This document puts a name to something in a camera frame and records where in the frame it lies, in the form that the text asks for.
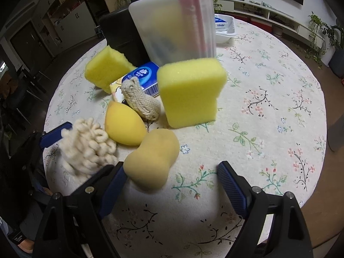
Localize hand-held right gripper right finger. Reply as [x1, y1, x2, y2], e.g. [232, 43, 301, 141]
[216, 161, 313, 258]

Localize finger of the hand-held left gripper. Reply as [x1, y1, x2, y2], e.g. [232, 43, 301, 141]
[39, 122, 74, 149]

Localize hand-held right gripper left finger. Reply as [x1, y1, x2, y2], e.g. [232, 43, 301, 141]
[32, 162, 128, 258]

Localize cream chenille duster head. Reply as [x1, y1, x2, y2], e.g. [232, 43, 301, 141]
[59, 118, 119, 178]

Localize tan peanut-shaped sponge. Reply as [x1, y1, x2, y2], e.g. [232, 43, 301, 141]
[123, 129, 180, 192]

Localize yellow egg-shaped makeup sponge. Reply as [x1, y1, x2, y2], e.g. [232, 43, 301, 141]
[104, 101, 148, 146]

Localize small yellow rectangular sponge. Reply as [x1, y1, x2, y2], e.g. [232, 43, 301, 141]
[84, 46, 136, 94]

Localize beige knitted scrubber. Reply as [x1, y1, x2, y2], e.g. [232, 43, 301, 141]
[121, 77, 162, 121]

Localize white plastic tray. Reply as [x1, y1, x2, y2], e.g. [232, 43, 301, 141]
[214, 13, 237, 44]

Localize dark dining furniture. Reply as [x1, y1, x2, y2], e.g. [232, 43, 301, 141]
[0, 59, 52, 131]

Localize yellow patterned tissue pack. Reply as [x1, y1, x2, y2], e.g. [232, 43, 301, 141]
[110, 77, 130, 103]

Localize large yellow rectangular sponge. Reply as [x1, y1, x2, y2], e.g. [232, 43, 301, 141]
[157, 58, 227, 129]

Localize black container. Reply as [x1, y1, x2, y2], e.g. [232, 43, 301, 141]
[99, 8, 151, 65]

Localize translucent plastic container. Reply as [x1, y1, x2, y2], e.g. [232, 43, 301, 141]
[128, 0, 217, 67]

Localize dark grey planter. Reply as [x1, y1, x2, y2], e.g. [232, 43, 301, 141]
[328, 51, 344, 78]

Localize white and blue tissue pack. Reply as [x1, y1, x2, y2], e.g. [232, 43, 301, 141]
[214, 16, 229, 31]

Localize leafy plant beside tv stand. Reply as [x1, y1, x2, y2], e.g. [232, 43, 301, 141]
[306, 11, 344, 69]

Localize white tv stand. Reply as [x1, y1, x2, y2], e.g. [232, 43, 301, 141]
[233, 0, 329, 47]

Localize white wall cabinets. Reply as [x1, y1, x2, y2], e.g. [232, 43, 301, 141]
[40, 0, 98, 57]

